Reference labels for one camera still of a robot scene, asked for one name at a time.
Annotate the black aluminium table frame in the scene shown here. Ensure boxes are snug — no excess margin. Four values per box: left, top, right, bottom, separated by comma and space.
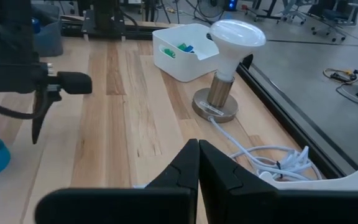
60, 12, 358, 180

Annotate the white lamp power cord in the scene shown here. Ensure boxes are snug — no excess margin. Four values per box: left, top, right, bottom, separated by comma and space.
132, 115, 323, 190

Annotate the white plastic storage bin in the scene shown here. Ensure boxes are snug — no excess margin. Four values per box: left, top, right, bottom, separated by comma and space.
258, 166, 358, 191
152, 23, 220, 83

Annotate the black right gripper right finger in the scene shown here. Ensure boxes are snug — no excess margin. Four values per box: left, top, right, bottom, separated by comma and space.
199, 139, 358, 224

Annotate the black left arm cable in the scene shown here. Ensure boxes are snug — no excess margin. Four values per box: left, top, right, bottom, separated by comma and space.
0, 90, 48, 121

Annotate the floor fan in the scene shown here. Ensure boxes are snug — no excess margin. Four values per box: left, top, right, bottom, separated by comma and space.
196, 0, 227, 19

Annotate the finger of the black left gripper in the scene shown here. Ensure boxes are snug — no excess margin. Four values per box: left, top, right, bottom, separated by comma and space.
30, 72, 93, 146

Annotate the rolling desk frame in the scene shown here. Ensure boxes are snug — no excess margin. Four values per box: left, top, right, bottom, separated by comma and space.
241, 0, 281, 20

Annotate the grey translucent plastic bin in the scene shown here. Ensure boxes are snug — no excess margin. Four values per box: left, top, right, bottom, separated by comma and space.
31, 4, 65, 58

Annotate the white bulb brass lamp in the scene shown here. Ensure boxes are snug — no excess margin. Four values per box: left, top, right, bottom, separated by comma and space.
191, 19, 267, 124

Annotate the floor cable bundle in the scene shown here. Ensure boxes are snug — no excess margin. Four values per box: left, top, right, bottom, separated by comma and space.
323, 67, 358, 111

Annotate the office chair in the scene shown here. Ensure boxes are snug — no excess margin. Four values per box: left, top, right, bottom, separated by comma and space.
280, 0, 311, 26
309, 0, 358, 43

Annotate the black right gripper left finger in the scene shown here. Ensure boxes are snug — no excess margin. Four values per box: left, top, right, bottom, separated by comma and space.
35, 138, 200, 224

